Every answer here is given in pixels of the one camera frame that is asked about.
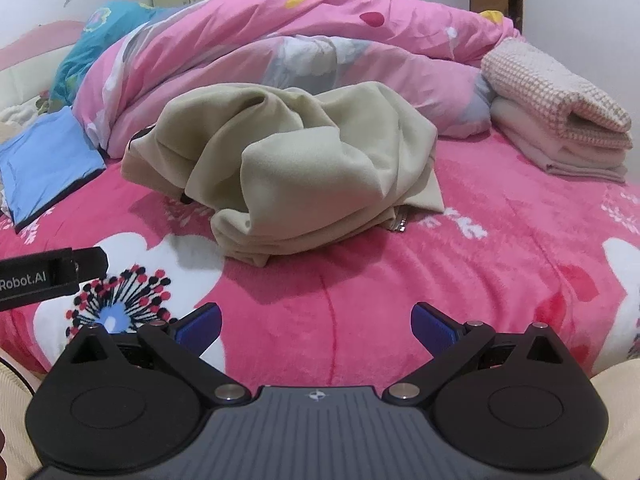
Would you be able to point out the blue folded cloth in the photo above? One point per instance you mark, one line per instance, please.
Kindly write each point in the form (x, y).
(45, 165)

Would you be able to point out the pink checked folded towel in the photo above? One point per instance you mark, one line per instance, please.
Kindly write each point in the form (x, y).
(540, 85)

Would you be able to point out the cream folded cloth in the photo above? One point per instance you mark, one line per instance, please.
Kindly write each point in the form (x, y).
(540, 145)

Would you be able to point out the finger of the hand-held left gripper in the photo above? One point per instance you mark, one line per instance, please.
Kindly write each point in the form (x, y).
(92, 264)

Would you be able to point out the pink padded headboard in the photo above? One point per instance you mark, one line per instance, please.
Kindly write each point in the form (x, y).
(30, 50)

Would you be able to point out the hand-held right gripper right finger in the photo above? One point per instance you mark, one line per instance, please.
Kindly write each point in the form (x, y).
(430, 327)

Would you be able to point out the pink printed quilt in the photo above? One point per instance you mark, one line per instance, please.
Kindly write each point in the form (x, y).
(240, 45)

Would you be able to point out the pink floral fleece blanket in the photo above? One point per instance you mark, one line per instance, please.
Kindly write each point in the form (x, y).
(450, 280)

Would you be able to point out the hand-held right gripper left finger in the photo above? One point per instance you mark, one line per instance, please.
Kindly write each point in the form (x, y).
(202, 327)

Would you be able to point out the beige zip jacket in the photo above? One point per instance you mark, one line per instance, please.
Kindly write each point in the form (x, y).
(300, 160)

